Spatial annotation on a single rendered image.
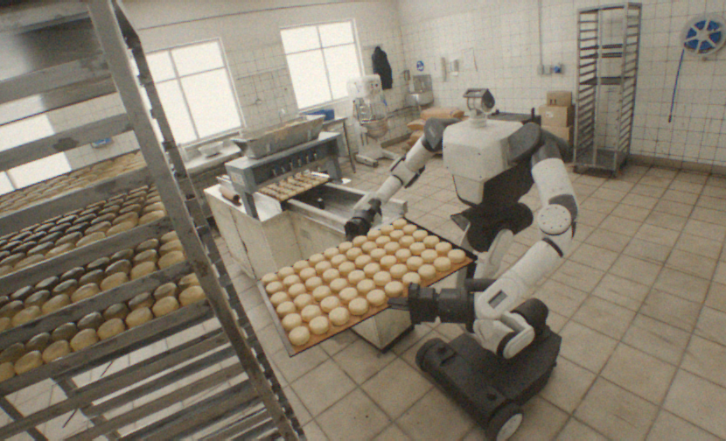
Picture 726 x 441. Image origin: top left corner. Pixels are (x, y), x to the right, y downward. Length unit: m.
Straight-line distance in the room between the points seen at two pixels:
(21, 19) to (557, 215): 1.05
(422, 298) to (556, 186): 0.45
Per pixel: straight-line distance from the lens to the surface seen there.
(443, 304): 0.85
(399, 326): 2.09
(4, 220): 0.70
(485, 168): 1.11
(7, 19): 0.67
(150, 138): 0.59
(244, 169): 2.00
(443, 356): 1.82
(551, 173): 0.98
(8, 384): 0.86
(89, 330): 0.84
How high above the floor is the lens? 1.59
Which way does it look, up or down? 25 degrees down
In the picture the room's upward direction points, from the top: 12 degrees counter-clockwise
